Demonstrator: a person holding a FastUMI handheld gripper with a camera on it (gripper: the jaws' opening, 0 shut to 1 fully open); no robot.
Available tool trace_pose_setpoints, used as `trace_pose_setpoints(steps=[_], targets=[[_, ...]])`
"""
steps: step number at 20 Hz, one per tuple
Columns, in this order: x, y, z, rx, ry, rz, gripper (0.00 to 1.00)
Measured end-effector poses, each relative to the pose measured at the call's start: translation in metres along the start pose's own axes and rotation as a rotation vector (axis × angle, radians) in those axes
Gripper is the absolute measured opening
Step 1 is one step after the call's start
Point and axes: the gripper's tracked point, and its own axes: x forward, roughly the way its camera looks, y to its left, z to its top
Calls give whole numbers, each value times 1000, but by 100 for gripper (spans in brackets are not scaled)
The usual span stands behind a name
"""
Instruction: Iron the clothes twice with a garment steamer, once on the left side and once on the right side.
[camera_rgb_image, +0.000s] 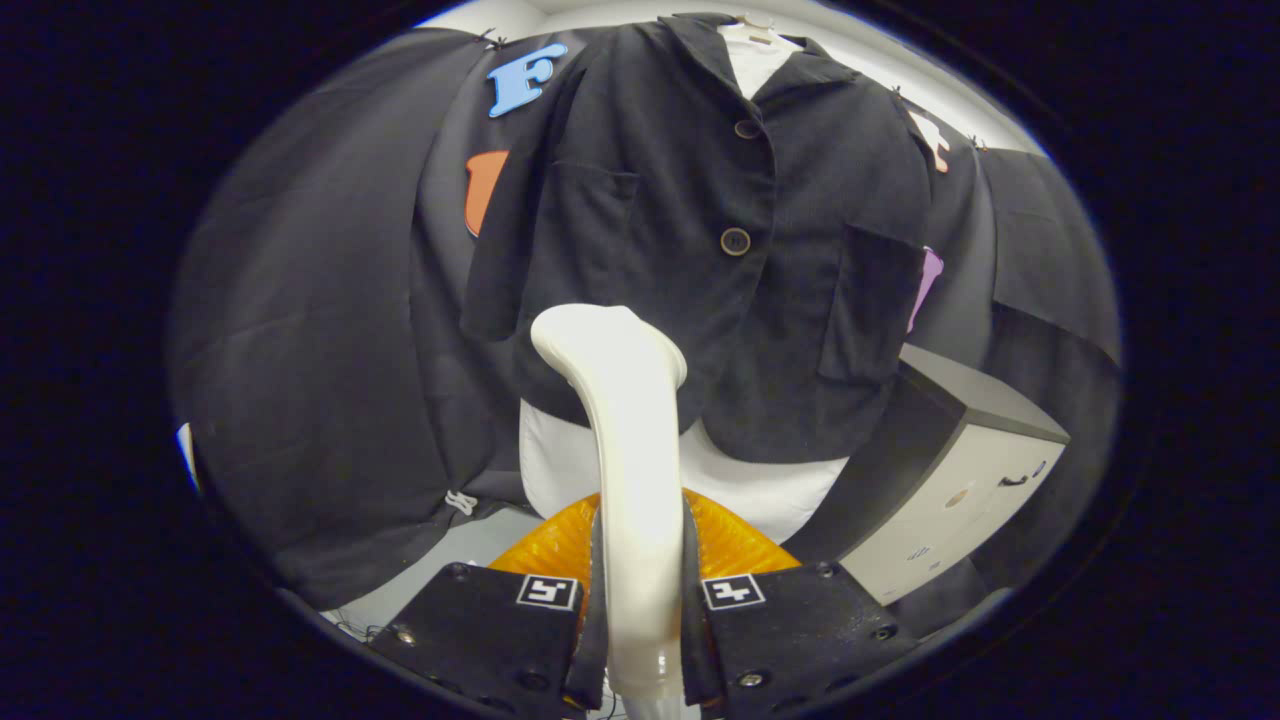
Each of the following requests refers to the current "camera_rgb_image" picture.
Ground grey top white cabinet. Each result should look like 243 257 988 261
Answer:
785 345 1071 606

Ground black backdrop cloth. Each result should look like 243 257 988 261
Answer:
168 28 1123 611

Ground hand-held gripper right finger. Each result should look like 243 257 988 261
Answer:
683 488 919 720

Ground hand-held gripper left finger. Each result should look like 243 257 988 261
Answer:
365 490 608 720

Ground white garment steamer wand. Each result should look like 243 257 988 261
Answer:
530 304 689 720

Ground white mannequin torso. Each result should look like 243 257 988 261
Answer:
518 18 851 546

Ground black blazer jacket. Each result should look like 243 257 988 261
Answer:
460 12 936 463

